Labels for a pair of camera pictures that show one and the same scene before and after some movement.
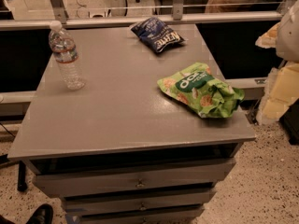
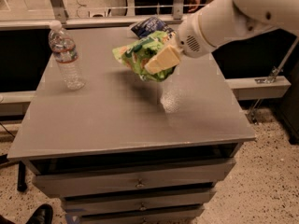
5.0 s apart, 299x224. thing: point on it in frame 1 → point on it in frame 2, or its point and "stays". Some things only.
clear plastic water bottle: x=63 y=45 stays
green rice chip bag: x=199 y=90 → x=135 y=56
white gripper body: x=289 y=36 → x=189 y=37
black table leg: x=21 y=184 stays
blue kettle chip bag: x=154 y=34 stays
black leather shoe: x=43 y=215 stays
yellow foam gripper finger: x=281 y=91 → x=167 y=59
